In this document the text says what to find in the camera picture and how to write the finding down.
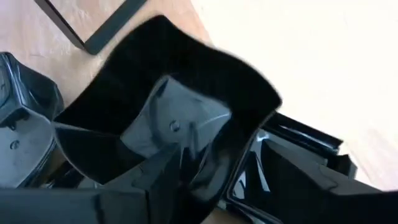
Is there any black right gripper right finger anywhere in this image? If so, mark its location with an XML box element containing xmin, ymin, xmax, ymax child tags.
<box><xmin>244</xmin><ymin>139</ymin><xmax>398</xmax><ymax>224</ymax></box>

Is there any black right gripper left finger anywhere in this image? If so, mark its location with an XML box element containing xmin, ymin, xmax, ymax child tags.
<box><xmin>0</xmin><ymin>145</ymin><xmax>189</xmax><ymax>224</ymax></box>

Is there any black small square mini plate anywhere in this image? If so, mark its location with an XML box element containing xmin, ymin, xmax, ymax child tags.
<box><xmin>226</xmin><ymin>111</ymin><xmax>358</xmax><ymax>224</ymax></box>

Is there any black scalloped square mini plate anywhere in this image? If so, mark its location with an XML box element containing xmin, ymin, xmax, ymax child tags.
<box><xmin>52</xmin><ymin>14</ymin><xmax>283</xmax><ymax>218</ymax></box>

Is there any black leaf-shaped mini plate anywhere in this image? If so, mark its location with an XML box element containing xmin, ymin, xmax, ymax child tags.
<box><xmin>0</xmin><ymin>51</ymin><xmax>65</xmax><ymax>189</ymax></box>

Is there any black perforated metal rack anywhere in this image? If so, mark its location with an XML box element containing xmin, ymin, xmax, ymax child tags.
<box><xmin>33</xmin><ymin>0</ymin><xmax>149</xmax><ymax>56</ymax></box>

